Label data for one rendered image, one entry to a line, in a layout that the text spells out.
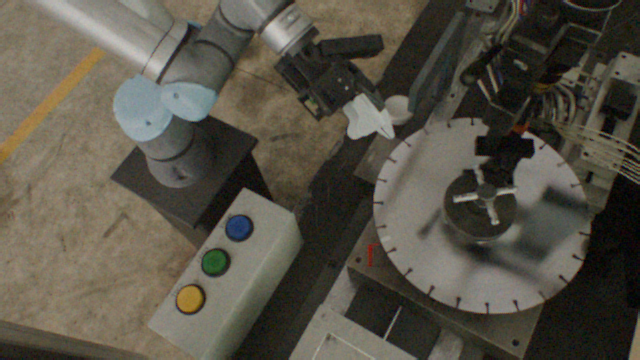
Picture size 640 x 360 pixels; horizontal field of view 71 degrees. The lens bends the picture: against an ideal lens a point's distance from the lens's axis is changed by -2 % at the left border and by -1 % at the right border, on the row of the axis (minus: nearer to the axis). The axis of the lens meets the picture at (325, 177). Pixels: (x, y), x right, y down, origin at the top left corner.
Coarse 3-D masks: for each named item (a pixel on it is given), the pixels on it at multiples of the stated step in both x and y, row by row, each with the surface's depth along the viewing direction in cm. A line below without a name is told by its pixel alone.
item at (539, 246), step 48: (432, 144) 77; (384, 192) 74; (432, 192) 73; (528, 192) 72; (576, 192) 71; (432, 240) 70; (480, 240) 69; (528, 240) 69; (576, 240) 68; (480, 288) 66; (528, 288) 65
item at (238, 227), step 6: (240, 216) 79; (234, 222) 79; (240, 222) 79; (246, 222) 78; (228, 228) 78; (234, 228) 78; (240, 228) 78; (246, 228) 78; (234, 234) 78; (240, 234) 78; (246, 234) 78
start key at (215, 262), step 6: (210, 252) 77; (216, 252) 76; (204, 258) 76; (210, 258) 76; (216, 258) 76; (222, 258) 76; (204, 264) 76; (210, 264) 76; (216, 264) 76; (222, 264) 75; (210, 270) 75; (216, 270) 75; (222, 270) 76
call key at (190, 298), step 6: (186, 288) 74; (192, 288) 74; (180, 294) 74; (186, 294) 74; (192, 294) 74; (198, 294) 74; (180, 300) 73; (186, 300) 73; (192, 300) 73; (198, 300) 73; (180, 306) 73; (186, 306) 73; (192, 306) 73; (198, 306) 73
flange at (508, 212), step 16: (464, 176) 73; (448, 192) 72; (464, 192) 72; (448, 208) 71; (464, 208) 71; (480, 208) 69; (496, 208) 70; (512, 208) 70; (464, 224) 70; (480, 224) 69; (496, 224) 69
